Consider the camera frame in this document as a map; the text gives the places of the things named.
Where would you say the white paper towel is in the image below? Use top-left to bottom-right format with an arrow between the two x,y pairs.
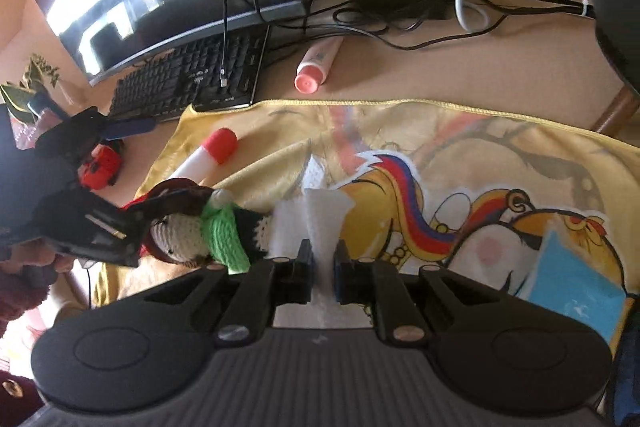
268,155 -> 355,329

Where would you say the crochet doll green scarf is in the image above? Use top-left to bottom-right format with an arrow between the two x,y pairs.
148,186 -> 281,275

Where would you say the red white container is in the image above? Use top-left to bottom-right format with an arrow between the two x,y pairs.
125,128 -> 238,265

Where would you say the person left hand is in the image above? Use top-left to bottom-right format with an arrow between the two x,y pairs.
1,239 -> 76,288

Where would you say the red plush car toy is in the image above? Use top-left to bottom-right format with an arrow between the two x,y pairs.
78,140 -> 124,191

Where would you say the green potted plant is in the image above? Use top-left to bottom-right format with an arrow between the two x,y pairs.
1,54 -> 67,124

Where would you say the black keyboard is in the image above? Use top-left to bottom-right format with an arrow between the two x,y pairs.
108,25 -> 270,121

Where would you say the yellow printed towel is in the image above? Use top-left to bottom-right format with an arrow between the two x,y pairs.
92,97 -> 640,358

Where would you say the pink capped tube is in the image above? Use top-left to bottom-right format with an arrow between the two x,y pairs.
294,36 -> 344,94

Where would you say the blue cloth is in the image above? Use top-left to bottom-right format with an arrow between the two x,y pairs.
515,231 -> 626,343

